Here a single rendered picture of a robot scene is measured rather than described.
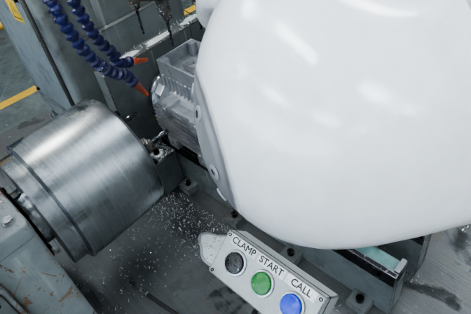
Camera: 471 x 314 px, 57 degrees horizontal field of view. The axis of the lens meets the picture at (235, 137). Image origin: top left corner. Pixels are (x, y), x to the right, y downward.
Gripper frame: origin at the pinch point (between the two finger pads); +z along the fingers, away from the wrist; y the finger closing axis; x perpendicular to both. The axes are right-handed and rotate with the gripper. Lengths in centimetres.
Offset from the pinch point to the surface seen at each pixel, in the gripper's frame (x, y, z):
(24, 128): 55, -18, 65
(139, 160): 5.4, -17.5, 2.1
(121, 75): 18.8, -10.5, -2.0
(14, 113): 144, 8, 209
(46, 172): 12.4, -30.4, 0.2
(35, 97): 148, 26, 211
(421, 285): -46.7, 7.9, 6.5
